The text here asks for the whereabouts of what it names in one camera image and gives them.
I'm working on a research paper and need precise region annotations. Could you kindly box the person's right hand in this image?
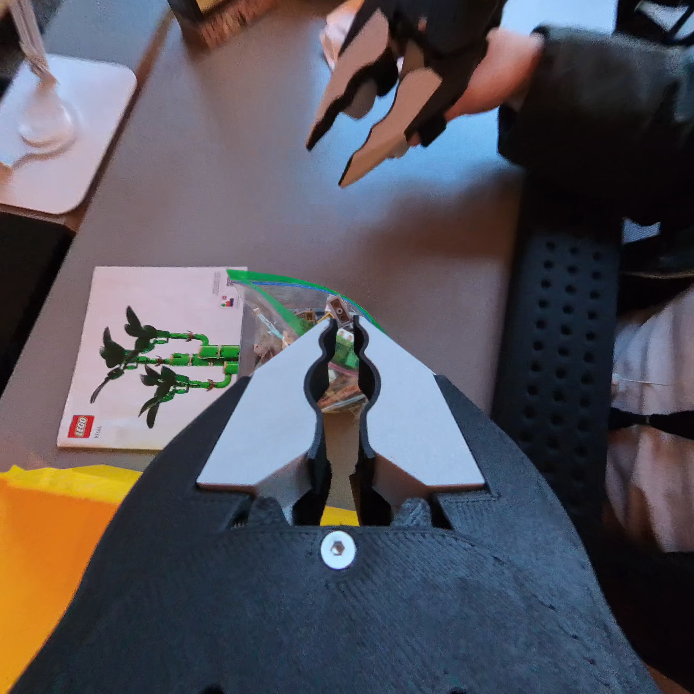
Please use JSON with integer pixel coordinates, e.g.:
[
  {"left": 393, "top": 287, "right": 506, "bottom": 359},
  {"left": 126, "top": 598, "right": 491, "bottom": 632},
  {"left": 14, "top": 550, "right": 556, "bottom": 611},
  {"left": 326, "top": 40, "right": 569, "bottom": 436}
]
[{"left": 446, "top": 27, "right": 545, "bottom": 121}]

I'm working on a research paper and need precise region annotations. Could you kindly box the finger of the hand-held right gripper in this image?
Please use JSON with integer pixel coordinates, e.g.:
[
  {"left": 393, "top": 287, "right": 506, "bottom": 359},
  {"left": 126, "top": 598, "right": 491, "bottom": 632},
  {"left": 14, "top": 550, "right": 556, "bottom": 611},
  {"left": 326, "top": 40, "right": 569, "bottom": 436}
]
[
  {"left": 338, "top": 68, "right": 444, "bottom": 189},
  {"left": 305, "top": 8, "right": 400, "bottom": 153}
]

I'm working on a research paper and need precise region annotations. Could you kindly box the black perforated chair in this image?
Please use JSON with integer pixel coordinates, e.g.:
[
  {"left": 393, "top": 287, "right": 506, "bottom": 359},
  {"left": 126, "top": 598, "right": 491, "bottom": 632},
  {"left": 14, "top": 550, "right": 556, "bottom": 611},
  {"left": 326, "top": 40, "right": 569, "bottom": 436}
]
[{"left": 490, "top": 228, "right": 622, "bottom": 524}]

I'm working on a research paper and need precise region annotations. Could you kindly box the black toy set box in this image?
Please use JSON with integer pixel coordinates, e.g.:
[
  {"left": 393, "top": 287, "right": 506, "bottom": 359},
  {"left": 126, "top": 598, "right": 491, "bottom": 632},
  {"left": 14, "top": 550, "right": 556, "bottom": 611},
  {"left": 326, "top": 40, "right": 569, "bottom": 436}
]
[{"left": 167, "top": 0, "right": 278, "bottom": 48}]

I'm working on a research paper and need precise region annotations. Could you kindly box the yellow plastic bin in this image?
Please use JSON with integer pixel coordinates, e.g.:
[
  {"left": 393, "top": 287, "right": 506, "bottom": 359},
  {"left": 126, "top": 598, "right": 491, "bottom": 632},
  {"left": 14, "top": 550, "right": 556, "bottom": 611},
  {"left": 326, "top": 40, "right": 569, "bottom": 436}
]
[{"left": 0, "top": 463, "right": 360, "bottom": 694}]

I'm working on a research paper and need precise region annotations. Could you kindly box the person's dark jacket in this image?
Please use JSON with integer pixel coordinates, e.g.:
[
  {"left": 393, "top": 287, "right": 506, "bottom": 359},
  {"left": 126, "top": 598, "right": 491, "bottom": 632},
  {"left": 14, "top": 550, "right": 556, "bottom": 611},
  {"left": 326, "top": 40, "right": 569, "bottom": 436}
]
[{"left": 618, "top": 217, "right": 694, "bottom": 315}]

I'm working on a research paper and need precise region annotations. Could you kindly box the pile of mixed toy bricks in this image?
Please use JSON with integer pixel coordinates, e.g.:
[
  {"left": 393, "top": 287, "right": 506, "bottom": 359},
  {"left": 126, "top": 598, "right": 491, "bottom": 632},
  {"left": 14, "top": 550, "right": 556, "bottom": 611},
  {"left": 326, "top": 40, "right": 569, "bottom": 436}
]
[{"left": 249, "top": 295, "right": 368, "bottom": 414}]

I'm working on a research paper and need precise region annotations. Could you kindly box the white folding stand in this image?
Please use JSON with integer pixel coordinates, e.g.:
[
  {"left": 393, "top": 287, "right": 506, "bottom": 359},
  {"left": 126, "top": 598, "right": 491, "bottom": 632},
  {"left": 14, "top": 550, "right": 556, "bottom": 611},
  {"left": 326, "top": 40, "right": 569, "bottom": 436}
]
[{"left": 0, "top": 0, "right": 138, "bottom": 216}]

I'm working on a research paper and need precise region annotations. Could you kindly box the crumpled white paper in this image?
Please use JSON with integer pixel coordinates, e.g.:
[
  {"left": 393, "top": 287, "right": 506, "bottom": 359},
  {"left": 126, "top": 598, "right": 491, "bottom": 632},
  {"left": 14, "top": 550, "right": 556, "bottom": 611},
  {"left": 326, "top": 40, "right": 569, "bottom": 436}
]
[{"left": 320, "top": 3, "right": 365, "bottom": 71}]

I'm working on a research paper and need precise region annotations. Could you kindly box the person's pale garment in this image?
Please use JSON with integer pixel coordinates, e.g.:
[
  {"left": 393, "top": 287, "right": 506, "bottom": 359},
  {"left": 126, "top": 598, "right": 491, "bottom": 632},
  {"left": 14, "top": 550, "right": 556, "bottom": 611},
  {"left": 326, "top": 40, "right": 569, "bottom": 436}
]
[{"left": 604, "top": 287, "right": 694, "bottom": 554}]

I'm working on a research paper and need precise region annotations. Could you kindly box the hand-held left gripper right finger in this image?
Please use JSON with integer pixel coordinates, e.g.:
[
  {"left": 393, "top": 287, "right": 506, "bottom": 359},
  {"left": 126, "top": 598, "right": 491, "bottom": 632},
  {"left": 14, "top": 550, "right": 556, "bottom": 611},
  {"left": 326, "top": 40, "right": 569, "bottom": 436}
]
[{"left": 351, "top": 316, "right": 486, "bottom": 526}]

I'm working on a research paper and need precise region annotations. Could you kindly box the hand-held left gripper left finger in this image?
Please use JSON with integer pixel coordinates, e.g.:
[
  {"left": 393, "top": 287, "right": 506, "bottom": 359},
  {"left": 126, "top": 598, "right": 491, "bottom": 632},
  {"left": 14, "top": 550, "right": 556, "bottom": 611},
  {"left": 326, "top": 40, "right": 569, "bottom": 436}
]
[{"left": 196, "top": 319, "right": 333, "bottom": 526}]

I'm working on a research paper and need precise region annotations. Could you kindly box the grey desk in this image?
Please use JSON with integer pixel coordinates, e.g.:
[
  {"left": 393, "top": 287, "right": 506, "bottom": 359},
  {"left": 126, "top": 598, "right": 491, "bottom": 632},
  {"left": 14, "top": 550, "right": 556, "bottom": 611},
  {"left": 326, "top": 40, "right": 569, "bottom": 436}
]
[{"left": 0, "top": 0, "right": 621, "bottom": 472}]

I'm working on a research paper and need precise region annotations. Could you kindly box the toy instruction booklet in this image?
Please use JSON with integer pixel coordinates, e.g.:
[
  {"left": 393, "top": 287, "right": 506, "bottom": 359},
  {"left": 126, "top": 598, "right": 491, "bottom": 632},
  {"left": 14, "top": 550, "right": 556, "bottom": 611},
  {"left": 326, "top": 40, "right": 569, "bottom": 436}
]
[{"left": 57, "top": 266, "right": 249, "bottom": 451}]

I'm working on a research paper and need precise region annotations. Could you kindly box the person's right forearm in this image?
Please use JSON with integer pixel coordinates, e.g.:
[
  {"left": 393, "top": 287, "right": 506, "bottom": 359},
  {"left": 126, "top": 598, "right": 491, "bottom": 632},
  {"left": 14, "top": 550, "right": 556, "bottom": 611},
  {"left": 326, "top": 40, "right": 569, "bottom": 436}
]
[{"left": 498, "top": 24, "right": 694, "bottom": 228}]

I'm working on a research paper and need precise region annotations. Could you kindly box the clear zip bag green seal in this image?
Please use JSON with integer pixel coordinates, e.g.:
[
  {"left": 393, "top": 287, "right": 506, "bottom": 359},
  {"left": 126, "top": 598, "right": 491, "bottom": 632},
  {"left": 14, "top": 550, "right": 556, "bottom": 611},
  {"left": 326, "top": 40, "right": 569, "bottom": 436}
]
[{"left": 227, "top": 268, "right": 387, "bottom": 415}]

